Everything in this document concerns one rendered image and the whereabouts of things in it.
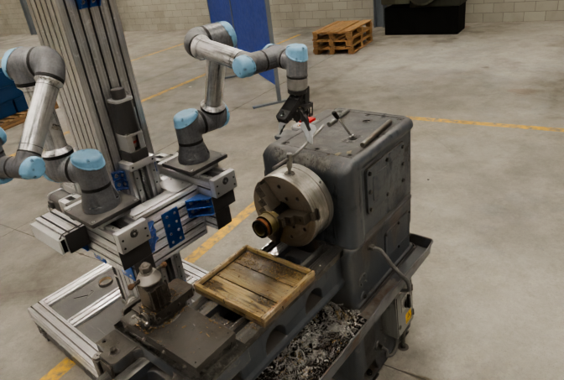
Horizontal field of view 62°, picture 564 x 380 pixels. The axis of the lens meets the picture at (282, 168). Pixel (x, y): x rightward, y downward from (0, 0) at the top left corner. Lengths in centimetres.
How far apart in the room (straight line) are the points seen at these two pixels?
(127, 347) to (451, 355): 171
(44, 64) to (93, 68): 31
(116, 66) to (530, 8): 1009
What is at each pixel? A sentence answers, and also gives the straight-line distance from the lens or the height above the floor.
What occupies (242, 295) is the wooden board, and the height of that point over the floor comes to 89.
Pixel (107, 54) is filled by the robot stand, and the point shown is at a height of 171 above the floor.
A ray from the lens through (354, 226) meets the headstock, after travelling 193.
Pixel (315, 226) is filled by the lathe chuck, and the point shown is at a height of 106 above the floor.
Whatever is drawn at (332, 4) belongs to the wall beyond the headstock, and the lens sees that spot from 1270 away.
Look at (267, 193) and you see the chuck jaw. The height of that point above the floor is 117.
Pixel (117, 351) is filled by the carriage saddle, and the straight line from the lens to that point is 172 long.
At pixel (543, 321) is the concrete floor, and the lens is 308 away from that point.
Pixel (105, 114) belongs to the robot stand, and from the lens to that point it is 214.
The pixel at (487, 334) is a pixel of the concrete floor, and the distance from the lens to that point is 293.
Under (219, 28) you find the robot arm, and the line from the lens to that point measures 202.
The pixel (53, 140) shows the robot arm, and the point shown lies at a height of 146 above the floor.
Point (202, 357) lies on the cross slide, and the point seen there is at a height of 97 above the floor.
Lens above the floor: 203
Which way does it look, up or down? 25 degrees down
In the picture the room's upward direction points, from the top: 7 degrees counter-clockwise
